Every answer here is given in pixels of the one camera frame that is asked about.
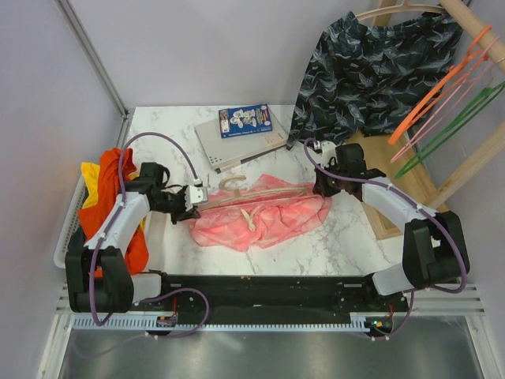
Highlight wooden hanger rack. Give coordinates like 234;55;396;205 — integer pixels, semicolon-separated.
348;1;504;240

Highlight dark leaf-print shorts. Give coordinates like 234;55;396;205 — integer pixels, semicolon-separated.
286;12;462;149

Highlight pink patterned shorts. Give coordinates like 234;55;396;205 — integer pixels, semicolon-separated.
187;174;332;252

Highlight grey book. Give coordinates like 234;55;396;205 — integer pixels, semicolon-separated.
195;117;287;173

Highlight blue booklet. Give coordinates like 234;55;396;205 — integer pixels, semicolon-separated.
218;103;273;139

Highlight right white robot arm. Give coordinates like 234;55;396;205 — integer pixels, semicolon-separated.
304;138;469;311

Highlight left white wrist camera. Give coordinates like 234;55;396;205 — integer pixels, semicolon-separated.
185;179;208;208

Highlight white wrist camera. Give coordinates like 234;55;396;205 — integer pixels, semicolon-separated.
185;179;208;208
313;141;337;168

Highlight yellow garment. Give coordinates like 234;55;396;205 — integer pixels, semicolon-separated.
80;163;100;208

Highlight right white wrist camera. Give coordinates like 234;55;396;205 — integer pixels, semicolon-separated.
313;141;337;168

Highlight pink wire hanger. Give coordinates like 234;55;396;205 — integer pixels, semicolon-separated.
390;37;499;163

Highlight aluminium frame post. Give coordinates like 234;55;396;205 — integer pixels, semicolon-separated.
57;0;131;119

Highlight orange garment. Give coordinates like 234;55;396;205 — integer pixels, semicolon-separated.
78;148;149;275

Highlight white slotted cable duct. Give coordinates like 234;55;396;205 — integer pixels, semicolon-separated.
73;312;372;332

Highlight green plastic hanger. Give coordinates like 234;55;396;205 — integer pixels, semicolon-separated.
395;81;504;179

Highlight white laundry basket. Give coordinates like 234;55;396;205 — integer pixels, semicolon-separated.
53;176;86;269

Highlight beige plastic hanger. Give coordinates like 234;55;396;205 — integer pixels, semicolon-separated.
200;175;309;209

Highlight orange plastic hanger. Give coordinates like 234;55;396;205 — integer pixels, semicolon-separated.
388;24;492;145

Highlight beige hanger under dark shorts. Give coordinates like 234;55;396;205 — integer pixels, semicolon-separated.
356;0;445;27

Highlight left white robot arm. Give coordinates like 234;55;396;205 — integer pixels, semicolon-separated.
65;163;208;313

